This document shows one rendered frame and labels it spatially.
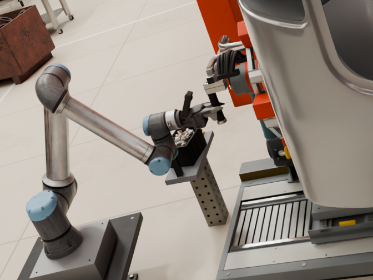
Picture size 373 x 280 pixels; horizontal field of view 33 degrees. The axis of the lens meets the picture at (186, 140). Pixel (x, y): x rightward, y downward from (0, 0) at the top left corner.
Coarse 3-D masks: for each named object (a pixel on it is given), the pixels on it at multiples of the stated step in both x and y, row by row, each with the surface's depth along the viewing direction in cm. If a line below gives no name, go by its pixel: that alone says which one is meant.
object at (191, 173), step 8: (208, 136) 336; (208, 144) 330; (200, 160) 316; (184, 168) 315; (192, 168) 312; (200, 168) 312; (168, 176) 314; (176, 176) 311; (184, 176) 308; (192, 176) 306; (168, 184) 312
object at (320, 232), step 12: (348, 216) 287; (360, 216) 284; (372, 216) 276; (312, 228) 288; (324, 228) 282; (336, 228) 280; (348, 228) 279; (360, 228) 277; (372, 228) 276; (312, 240) 286; (324, 240) 285; (336, 240) 283
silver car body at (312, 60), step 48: (240, 0) 170; (288, 0) 164; (336, 0) 220; (288, 48) 159; (336, 48) 221; (288, 96) 169; (336, 96) 159; (288, 144) 187; (336, 144) 169; (336, 192) 185
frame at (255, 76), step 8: (248, 48) 253; (248, 56) 252; (248, 64) 251; (248, 72) 250; (256, 72) 249; (256, 80) 249; (256, 88) 251; (264, 88) 251; (264, 120) 258; (272, 120) 257; (272, 128) 263; (280, 136) 275
